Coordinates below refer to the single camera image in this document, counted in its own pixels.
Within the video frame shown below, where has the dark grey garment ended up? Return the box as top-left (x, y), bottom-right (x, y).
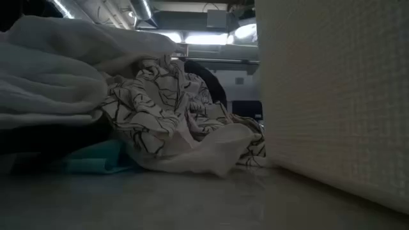
top-left (183, 59), bottom-right (228, 109)

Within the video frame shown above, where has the white garment black line print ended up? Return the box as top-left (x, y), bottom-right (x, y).
top-left (102, 54), bottom-right (266, 178)

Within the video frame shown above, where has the teal garment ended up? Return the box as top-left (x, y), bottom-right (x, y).
top-left (60, 139), bottom-right (137, 175)

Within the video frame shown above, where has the white plastic storage bin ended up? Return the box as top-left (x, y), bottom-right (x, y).
top-left (254, 0), bottom-right (409, 215)

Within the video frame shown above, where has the blue garment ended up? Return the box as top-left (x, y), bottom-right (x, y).
top-left (0, 123), bottom-right (114, 175)

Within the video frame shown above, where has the plain white garment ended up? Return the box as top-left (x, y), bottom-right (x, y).
top-left (0, 15), bottom-right (178, 130)

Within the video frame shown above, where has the black monitor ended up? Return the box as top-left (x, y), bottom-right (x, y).
top-left (231, 100), bottom-right (263, 121)

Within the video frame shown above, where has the long ceiling light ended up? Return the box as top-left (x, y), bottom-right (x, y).
top-left (158, 31), bottom-right (236, 45)

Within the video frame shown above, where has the round ceiling light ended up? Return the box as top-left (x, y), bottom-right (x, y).
top-left (235, 23), bottom-right (258, 41)

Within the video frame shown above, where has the grey ceiling box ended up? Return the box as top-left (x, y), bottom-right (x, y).
top-left (206, 9), bottom-right (228, 29)

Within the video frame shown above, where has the silver ceiling duct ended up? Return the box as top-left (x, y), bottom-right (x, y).
top-left (129, 0), bottom-right (159, 29)

